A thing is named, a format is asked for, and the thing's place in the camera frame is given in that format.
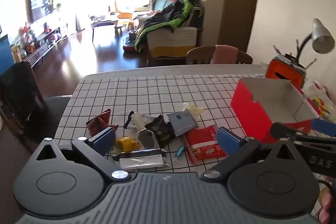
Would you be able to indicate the silver foil packet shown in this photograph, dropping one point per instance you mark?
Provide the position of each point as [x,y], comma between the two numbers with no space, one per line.
[141,159]

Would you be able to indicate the person's right hand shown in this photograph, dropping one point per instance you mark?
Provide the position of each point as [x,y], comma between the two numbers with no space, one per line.
[328,207]

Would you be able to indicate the white checkered tablecloth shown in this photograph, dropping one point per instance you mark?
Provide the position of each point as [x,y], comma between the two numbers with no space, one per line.
[157,92]

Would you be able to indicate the red flower arrangement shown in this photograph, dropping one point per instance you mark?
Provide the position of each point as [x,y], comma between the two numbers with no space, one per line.
[26,29]

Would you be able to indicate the yellow snack packet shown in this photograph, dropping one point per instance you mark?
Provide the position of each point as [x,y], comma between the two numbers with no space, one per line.
[126,144]

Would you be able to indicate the blue cabinet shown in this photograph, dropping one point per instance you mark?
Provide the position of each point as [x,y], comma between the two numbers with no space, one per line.
[5,56]

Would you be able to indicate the wooden dining chair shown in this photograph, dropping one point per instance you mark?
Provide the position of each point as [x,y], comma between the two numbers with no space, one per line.
[199,54]

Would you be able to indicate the black dining chair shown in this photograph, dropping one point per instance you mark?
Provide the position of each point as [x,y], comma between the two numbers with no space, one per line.
[18,98]

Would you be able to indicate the green and black jacket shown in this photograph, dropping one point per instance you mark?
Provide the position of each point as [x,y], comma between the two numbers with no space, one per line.
[183,12]

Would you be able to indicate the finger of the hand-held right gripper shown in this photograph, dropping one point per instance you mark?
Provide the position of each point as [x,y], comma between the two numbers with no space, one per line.
[324,124]
[281,130]

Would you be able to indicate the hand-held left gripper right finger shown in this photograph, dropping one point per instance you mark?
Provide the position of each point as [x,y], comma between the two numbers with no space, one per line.
[228,141]

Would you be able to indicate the blue and white snack packet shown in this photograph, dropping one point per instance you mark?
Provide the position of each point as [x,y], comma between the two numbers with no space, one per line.
[182,121]

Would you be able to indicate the colourful plastic bag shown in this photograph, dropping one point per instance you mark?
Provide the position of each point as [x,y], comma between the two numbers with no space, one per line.
[319,98]

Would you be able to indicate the pale yellow snack wrapper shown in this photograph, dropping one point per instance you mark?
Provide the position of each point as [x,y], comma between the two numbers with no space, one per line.
[194,109]

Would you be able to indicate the red floor toy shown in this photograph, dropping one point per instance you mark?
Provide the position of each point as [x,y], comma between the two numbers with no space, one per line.
[128,47]

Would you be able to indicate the orange armchair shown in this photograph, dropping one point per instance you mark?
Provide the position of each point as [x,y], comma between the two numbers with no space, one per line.
[123,14]

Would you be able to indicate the red paper bag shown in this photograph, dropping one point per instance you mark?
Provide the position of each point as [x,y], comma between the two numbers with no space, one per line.
[249,111]

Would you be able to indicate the small cyan candy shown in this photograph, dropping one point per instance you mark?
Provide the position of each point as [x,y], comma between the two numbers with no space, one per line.
[179,152]

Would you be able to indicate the grey desk lamp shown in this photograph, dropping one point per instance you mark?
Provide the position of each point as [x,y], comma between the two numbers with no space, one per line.
[321,37]

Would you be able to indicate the white and black snack packet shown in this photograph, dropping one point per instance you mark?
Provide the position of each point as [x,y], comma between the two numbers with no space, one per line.
[137,121]

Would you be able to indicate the long television cabinet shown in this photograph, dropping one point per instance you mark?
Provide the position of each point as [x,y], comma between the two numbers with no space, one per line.
[39,48]

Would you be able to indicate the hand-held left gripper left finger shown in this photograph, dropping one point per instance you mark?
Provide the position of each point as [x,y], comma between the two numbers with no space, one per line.
[105,138]

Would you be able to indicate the television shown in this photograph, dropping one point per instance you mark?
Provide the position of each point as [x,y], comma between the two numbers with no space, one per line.
[39,5]

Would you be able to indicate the pink cloth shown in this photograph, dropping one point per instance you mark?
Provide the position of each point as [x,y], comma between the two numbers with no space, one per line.
[225,54]

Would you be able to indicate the red printed snack packet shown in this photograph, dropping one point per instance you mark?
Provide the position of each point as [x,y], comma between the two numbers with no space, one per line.
[202,141]

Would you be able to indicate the dark coffee table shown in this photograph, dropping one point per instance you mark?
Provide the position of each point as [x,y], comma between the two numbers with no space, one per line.
[105,22]

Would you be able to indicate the dark red snack packet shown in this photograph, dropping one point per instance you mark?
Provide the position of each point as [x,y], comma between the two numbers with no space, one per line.
[98,121]

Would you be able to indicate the sofa with white cover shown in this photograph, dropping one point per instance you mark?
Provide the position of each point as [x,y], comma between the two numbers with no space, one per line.
[170,37]

